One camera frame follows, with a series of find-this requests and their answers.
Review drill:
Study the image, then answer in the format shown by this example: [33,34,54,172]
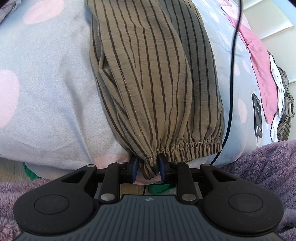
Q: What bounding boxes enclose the brown striped shorts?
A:
[87,1,224,179]

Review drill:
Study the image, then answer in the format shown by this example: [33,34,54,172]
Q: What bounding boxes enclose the green slipper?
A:
[23,163,173,195]

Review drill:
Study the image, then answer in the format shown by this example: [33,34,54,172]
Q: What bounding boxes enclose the grey pink-dotted bed cover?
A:
[1,1,261,170]

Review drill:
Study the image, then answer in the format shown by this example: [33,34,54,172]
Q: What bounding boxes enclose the black smartphone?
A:
[252,93,262,138]

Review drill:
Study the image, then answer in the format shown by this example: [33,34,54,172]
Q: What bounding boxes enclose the purple fluffy blanket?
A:
[1,141,295,240]

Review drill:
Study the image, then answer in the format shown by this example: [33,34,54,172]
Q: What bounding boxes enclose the grey striped garment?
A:
[277,67,295,141]

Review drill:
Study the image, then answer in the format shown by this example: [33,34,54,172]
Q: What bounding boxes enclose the pink pillowcase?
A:
[217,0,279,123]

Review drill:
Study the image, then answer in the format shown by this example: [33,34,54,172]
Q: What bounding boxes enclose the black cable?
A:
[211,0,243,165]

